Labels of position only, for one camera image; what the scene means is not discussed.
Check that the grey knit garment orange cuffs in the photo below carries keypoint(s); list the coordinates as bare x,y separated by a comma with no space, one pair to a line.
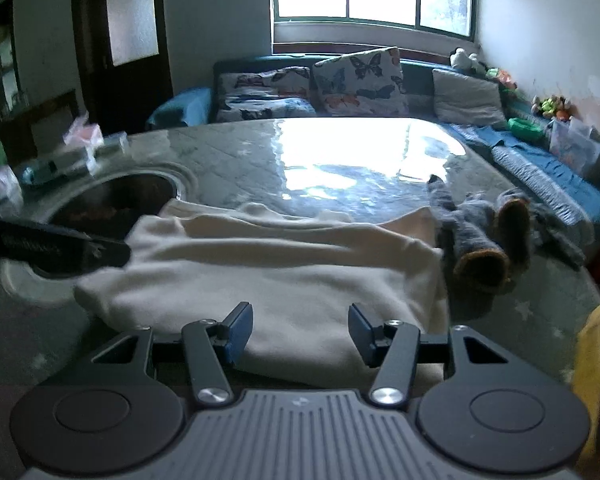
472,235

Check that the butterfly print pillow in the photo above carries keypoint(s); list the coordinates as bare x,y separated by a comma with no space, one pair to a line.
360,82
265,80
265,105

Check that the white plush toy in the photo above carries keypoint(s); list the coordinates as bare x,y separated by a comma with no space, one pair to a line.
466,60

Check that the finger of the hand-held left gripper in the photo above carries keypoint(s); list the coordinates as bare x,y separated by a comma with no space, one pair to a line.
107,255

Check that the yellow cloth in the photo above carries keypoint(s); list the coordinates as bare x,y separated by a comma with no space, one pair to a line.
592,355

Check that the dark wooden cabinet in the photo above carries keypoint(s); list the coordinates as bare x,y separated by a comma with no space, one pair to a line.
0,60

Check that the round metal table basin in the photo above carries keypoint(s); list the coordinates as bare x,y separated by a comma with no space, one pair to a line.
120,200

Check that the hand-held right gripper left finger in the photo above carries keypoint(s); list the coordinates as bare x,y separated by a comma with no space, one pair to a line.
240,332

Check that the clear storage box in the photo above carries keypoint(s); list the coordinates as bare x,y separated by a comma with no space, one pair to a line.
575,147

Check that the green card box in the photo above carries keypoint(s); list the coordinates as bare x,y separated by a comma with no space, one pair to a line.
112,144

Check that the blue sofa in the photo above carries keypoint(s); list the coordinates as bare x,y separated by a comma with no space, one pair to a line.
485,135

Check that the colourful plush toys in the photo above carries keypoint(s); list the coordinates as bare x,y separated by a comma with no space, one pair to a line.
551,106

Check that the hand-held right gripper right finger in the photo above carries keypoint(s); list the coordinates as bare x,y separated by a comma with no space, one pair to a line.
361,332

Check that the orange green plush toy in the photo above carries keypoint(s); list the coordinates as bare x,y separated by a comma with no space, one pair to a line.
501,77

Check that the dark wooden door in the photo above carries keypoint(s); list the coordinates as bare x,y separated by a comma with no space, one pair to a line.
130,95

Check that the white box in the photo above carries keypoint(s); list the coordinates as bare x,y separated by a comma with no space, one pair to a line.
77,161

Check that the cream sweater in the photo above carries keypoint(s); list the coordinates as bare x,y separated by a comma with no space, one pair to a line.
280,280

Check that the clear plastic box red contents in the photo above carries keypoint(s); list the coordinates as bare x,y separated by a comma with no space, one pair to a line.
84,132

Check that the grey cushion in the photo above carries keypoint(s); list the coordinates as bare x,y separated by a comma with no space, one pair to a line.
467,97

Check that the grey quilted blanket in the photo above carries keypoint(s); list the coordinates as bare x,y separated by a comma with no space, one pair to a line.
545,185

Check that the teal tray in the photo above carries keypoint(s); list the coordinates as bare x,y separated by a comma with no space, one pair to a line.
40,174

